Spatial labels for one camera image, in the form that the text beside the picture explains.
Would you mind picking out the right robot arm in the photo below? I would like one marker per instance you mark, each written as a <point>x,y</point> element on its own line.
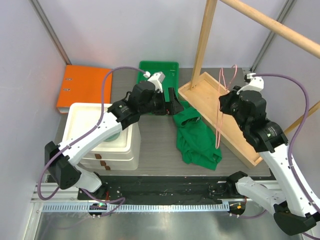
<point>296,209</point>

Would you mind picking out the slotted cable duct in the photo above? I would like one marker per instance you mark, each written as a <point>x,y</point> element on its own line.
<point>74,207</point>

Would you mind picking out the green plastic tray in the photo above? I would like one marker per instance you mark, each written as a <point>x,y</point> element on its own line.
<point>165,70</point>

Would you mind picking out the green t shirt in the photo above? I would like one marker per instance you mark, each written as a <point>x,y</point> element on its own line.
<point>195,140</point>

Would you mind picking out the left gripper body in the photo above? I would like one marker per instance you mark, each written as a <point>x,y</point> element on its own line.
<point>168,108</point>

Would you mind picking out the teal ceramic cup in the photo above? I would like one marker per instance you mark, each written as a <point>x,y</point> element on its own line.
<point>112,138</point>

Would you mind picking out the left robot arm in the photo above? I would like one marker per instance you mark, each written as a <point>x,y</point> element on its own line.
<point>62,159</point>

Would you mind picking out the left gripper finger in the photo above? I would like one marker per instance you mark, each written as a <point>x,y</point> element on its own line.
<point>177,107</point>
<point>172,96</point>

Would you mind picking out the wooden clothes rack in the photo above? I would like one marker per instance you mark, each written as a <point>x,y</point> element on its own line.
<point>203,91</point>

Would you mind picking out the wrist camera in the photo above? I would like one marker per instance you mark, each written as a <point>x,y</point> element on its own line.
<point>253,83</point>
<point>157,78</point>

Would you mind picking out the orange ring binder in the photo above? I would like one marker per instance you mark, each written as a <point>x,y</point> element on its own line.
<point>80,84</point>

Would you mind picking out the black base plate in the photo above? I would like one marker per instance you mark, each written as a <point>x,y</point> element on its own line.
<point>167,190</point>

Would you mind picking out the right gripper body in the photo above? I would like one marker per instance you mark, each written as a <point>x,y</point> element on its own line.
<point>236,99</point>

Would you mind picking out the pink wire hanger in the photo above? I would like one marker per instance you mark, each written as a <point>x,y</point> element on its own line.
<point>219,115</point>

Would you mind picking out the white stacked containers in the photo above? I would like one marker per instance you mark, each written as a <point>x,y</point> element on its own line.
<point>121,154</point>

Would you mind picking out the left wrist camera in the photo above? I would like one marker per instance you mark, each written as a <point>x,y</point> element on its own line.
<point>157,78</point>

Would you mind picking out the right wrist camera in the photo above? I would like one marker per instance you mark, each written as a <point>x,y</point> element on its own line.
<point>253,83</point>

